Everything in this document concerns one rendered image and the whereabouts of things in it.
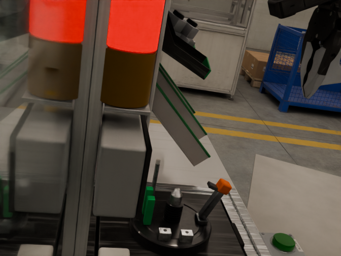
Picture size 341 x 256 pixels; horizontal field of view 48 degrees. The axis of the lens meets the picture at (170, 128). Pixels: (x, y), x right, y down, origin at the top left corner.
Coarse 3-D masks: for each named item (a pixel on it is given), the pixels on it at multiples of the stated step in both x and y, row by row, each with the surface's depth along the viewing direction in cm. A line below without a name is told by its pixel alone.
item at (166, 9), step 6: (168, 0) 69; (168, 6) 70; (162, 18) 71; (162, 24) 71; (162, 30) 71; (162, 36) 72; (162, 42) 72; (156, 54) 73; (156, 60) 73; (156, 66) 74; (156, 72) 74; (156, 78) 75; (150, 96) 76; (150, 102) 77; (150, 108) 77; (150, 114) 78
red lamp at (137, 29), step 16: (112, 0) 30; (128, 0) 30; (144, 0) 30; (160, 0) 31; (112, 16) 31; (128, 16) 30; (144, 16) 31; (160, 16) 32; (112, 32) 31; (128, 32) 31; (144, 32) 31; (128, 48) 31; (144, 48) 32
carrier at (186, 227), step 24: (168, 192) 77; (144, 216) 63; (168, 216) 64; (192, 216) 67; (216, 216) 72; (120, 240) 61; (144, 240) 60; (168, 240) 60; (192, 240) 61; (216, 240) 65
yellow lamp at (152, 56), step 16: (112, 48) 32; (112, 64) 32; (128, 64) 32; (144, 64) 32; (112, 80) 33; (128, 80) 32; (144, 80) 33; (112, 96) 33; (128, 96) 33; (144, 96) 34
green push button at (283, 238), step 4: (276, 236) 69; (280, 236) 69; (284, 236) 70; (288, 236) 70; (272, 240) 69; (276, 240) 68; (280, 240) 68; (284, 240) 68; (288, 240) 69; (292, 240) 69; (276, 244) 68; (280, 244) 67; (284, 244) 67; (288, 244) 68; (292, 244) 68; (280, 248) 67; (284, 248) 67; (288, 248) 67; (292, 248) 68
